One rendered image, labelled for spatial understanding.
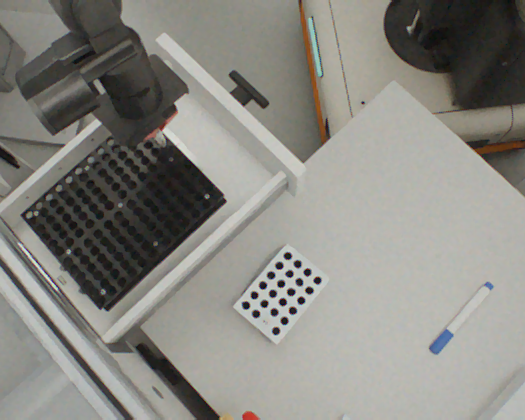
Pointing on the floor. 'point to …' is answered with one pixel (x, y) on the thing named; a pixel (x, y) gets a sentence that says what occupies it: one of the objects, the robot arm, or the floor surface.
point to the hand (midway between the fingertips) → (154, 128)
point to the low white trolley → (373, 283)
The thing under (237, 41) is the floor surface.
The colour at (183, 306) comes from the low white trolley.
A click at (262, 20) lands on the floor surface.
